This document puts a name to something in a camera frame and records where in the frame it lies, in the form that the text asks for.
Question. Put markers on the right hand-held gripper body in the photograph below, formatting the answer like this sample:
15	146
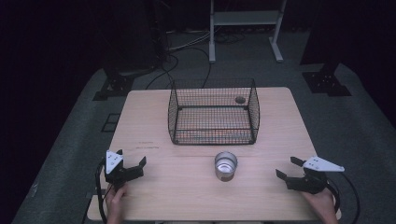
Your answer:
314	179

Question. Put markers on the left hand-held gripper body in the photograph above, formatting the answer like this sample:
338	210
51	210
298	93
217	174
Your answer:
113	165

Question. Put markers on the silver metal can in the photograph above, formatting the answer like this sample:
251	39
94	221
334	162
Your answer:
225	169

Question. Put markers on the person's right hand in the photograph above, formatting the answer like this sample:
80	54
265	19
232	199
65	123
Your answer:
322	207

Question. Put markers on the person's left hand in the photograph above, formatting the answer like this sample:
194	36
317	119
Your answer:
115	202

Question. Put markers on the round grey table grommet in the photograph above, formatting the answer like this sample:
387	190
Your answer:
240	100

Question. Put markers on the black stand with base plate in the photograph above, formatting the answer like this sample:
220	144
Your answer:
327	82
116	85

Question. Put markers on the white metal desk frame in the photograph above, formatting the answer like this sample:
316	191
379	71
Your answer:
246	18

